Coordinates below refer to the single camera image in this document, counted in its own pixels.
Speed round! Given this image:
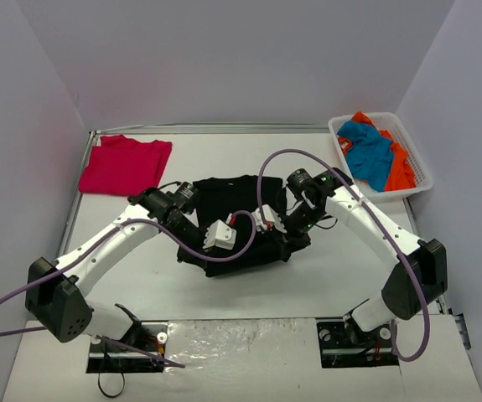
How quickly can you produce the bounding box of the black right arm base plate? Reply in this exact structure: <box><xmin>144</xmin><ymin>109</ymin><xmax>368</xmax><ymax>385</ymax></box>
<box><xmin>316</xmin><ymin>318</ymin><xmax>399</xmax><ymax>369</ymax></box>

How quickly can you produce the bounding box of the red folded t-shirt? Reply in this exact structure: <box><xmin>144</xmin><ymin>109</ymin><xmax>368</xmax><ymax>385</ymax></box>
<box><xmin>78</xmin><ymin>135</ymin><xmax>173</xmax><ymax>197</ymax></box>

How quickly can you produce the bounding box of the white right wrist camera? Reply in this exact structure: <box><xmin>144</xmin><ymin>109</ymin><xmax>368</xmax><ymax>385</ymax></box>
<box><xmin>251</xmin><ymin>204</ymin><xmax>287</xmax><ymax>234</ymax></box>

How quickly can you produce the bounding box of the white plastic basket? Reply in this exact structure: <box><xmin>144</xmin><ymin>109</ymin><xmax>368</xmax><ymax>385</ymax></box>
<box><xmin>328</xmin><ymin>112</ymin><xmax>433</xmax><ymax>203</ymax></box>

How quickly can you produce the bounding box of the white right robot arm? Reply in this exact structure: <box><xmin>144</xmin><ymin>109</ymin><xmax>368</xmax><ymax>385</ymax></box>
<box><xmin>284</xmin><ymin>168</ymin><xmax>448</xmax><ymax>346</ymax></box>

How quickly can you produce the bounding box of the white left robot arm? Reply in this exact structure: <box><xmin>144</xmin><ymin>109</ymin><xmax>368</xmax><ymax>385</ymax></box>
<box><xmin>25</xmin><ymin>182</ymin><xmax>204</xmax><ymax>350</ymax></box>

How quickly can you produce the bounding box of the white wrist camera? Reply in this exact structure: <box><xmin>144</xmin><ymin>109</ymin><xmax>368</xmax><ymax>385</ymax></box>
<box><xmin>203</xmin><ymin>220</ymin><xmax>236</xmax><ymax>250</ymax></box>
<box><xmin>251</xmin><ymin>204</ymin><xmax>287</xmax><ymax>234</ymax></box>

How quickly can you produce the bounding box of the blue t-shirt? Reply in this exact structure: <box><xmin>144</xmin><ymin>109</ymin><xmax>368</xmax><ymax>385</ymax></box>
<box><xmin>337</xmin><ymin>121</ymin><xmax>394</xmax><ymax>192</ymax></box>

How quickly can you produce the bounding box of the orange t-shirt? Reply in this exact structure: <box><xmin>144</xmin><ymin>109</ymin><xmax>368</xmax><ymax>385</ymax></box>
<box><xmin>349</xmin><ymin>111</ymin><xmax>416</xmax><ymax>192</ymax></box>

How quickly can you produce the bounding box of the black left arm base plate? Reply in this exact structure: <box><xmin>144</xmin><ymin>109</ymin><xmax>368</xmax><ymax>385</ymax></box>
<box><xmin>86</xmin><ymin>320</ymin><xmax>169</xmax><ymax>374</ymax></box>

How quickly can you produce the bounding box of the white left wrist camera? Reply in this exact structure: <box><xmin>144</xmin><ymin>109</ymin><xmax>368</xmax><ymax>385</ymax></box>
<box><xmin>203</xmin><ymin>220</ymin><xmax>236</xmax><ymax>250</ymax></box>

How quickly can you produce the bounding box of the black t-shirt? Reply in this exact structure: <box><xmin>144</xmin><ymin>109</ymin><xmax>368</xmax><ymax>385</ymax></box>
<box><xmin>177</xmin><ymin>175</ymin><xmax>311</xmax><ymax>277</ymax></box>

